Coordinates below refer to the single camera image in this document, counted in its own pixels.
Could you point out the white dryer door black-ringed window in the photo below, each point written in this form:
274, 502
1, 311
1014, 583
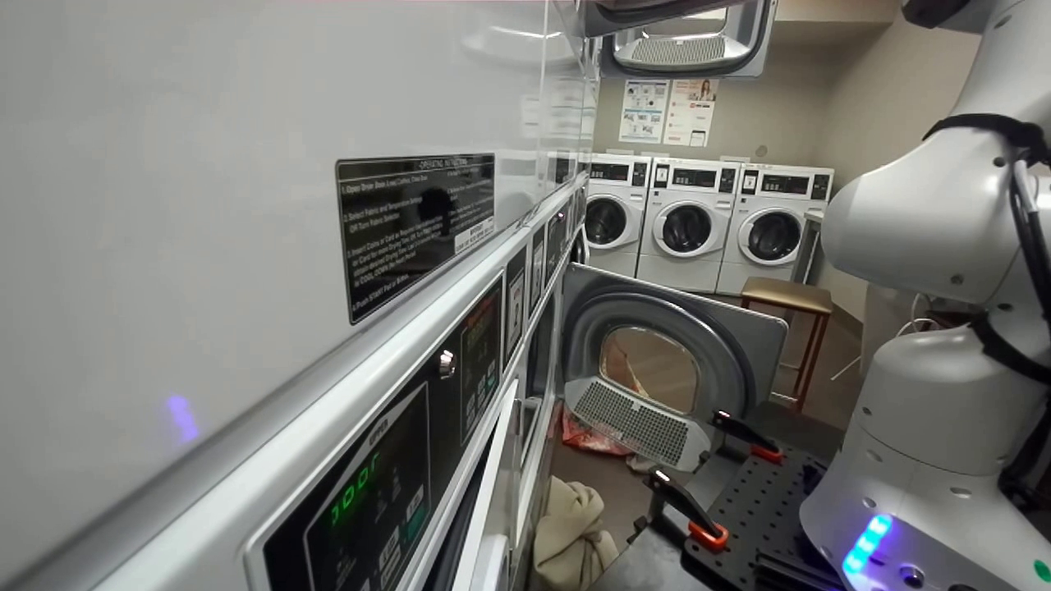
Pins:
636, 13

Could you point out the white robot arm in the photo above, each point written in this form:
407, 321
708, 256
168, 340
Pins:
931, 217

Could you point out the dryer door with round window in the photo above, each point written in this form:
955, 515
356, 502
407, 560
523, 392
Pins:
758, 340

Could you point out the white front-load washer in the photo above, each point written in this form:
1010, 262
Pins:
613, 217
688, 224
777, 229

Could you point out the black warning label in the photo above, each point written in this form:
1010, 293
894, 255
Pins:
415, 224

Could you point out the red patterned fabric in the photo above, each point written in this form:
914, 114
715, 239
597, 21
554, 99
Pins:
585, 434

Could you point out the white perforated lint screen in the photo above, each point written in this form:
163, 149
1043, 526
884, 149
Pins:
646, 422

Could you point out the beige crumpled cloth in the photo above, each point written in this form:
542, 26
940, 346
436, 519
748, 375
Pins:
571, 535

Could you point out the black dryer control panel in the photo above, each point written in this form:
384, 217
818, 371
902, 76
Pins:
371, 493

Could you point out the wooden side table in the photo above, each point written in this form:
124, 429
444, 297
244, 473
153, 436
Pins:
787, 297

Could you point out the black perforated mounting board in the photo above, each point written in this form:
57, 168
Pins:
768, 514

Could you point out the stacked dryer numbered 2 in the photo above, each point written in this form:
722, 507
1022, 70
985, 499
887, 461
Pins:
166, 217

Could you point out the white blue wall poster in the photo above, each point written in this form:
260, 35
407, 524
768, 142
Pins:
646, 109

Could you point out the white red wall poster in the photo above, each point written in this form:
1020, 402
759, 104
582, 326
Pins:
690, 109

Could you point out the dark gray base plate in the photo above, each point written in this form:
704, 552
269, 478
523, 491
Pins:
641, 564

